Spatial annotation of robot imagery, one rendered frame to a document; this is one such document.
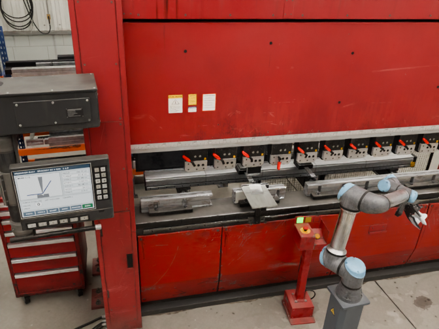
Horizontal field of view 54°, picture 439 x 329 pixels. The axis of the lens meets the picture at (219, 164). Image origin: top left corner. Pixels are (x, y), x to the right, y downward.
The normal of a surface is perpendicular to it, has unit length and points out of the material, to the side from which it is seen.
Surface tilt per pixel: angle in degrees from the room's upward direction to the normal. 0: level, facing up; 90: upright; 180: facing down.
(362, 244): 90
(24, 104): 90
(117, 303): 90
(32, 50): 90
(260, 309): 0
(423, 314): 0
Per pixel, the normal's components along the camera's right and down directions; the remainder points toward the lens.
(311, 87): 0.23, 0.47
